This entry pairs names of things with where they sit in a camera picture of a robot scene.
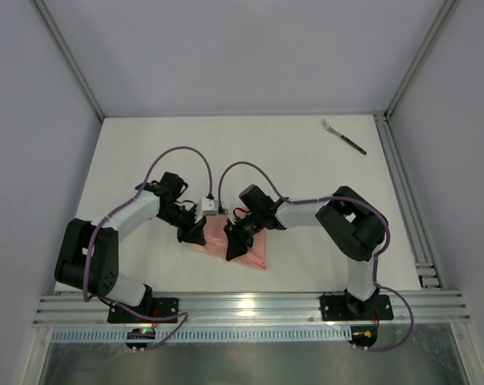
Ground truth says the pink satin napkin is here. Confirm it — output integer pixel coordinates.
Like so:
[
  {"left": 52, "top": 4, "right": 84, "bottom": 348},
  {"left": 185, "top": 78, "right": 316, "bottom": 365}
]
[{"left": 188, "top": 215, "right": 267, "bottom": 270}]

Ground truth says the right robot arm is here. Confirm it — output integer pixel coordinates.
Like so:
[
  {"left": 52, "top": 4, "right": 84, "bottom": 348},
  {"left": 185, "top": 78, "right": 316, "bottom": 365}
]
[{"left": 224, "top": 184, "right": 389, "bottom": 319}]

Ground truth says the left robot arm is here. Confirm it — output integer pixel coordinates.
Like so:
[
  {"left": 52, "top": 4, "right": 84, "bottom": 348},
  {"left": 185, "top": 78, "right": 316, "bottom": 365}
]
[{"left": 54, "top": 172, "right": 207, "bottom": 307}]

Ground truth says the left controller board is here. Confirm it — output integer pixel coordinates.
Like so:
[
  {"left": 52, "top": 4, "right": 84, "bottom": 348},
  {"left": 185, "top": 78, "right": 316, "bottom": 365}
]
[{"left": 125, "top": 327, "right": 155, "bottom": 351}]

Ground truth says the controller board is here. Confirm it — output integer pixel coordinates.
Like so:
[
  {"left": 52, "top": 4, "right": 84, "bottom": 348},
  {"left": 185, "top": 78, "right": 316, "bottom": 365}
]
[
  {"left": 349, "top": 326, "right": 378, "bottom": 350},
  {"left": 125, "top": 327, "right": 155, "bottom": 351}
]

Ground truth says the metal fork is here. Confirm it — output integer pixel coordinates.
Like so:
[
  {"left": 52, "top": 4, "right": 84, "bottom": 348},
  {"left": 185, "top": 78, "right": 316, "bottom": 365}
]
[{"left": 321, "top": 119, "right": 367, "bottom": 156}]

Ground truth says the right controller board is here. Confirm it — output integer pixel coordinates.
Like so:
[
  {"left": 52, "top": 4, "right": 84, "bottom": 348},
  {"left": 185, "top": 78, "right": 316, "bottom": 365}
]
[{"left": 349, "top": 326, "right": 378, "bottom": 350}]

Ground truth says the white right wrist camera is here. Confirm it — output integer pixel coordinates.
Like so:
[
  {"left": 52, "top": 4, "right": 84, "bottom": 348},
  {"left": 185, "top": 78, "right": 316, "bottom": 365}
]
[{"left": 218, "top": 201, "right": 240, "bottom": 224}]

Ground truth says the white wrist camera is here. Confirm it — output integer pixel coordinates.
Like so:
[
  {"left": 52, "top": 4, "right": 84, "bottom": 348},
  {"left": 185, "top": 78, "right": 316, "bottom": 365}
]
[
  {"left": 196, "top": 197, "right": 219, "bottom": 221},
  {"left": 218, "top": 201, "right": 240, "bottom": 224}
]

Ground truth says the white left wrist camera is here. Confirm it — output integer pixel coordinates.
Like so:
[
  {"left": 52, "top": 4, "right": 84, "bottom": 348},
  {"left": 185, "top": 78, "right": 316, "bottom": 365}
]
[{"left": 196, "top": 197, "right": 219, "bottom": 221}]

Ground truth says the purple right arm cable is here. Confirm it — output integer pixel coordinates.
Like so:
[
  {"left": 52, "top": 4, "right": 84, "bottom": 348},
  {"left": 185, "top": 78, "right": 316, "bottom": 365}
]
[{"left": 217, "top": 161, "right": 415, "bottom": 355}]

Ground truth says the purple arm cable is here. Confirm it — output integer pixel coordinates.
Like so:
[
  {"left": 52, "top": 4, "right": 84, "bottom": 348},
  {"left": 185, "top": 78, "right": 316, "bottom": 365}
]
[
  {"left": 217, "top": 161, "right": 415, "bottom": 355},
  {"left": 83, "top": 145, "right": 215, "bottom": 353}
]

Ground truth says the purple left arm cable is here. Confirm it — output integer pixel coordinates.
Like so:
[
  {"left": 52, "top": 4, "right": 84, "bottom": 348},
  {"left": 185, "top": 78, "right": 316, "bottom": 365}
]
[{"left": 83, "top": 145, "right": 215, "bottom": 353}]

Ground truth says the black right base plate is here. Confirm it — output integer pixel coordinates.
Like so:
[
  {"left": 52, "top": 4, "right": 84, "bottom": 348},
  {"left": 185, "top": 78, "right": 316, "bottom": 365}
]
[{"left": 319, "top": 291, "right": 394, "bottom": 322}]

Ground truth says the slotted cable duct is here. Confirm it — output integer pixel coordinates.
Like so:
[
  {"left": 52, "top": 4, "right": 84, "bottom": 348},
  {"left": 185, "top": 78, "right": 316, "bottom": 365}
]
[{"left": 50, "top": 324, "right": 351, "bottom": 343}]

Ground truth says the aluminium right side rail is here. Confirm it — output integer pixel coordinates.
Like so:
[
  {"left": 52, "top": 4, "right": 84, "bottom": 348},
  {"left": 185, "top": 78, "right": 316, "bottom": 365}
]
[{"left": 373, "top": 113, "right": 446, "bottom": 291}]

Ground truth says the aluminium rail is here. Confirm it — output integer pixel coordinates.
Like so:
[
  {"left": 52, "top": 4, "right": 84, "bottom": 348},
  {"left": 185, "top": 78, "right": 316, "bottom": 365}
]
[
  {"left": 33, "top": 290, "right": 471, "bottom": 327},
  {"left": 373, "top": 113, "right": 446, "bottom": 291}
]

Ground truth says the aluminium front rail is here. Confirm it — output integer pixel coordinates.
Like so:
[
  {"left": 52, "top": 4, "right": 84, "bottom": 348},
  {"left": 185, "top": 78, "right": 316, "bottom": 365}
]
[{"left": 33, "top": 290, "right": 471, "bottom": 327}]

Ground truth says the left frame post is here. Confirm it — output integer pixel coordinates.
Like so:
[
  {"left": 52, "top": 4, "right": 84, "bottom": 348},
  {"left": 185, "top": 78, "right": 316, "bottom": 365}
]
[{"left": 30, "top": 0, "right": 106, "bottom": 123}]

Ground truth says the frame post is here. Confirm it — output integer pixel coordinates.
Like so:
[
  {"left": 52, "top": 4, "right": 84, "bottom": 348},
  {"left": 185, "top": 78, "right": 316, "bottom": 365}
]
[
  {"left": 30, "top": 0, "right": 106, "bottom": 123},
  {"left": 384, "top": 0, "right": 460, "bottom": 120}
]

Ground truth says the right frame post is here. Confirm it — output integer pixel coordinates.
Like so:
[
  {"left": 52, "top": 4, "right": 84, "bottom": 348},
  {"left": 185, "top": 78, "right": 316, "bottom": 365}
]
[{"left": 384, "top": 0, "right": 460, "bottom": 120}]

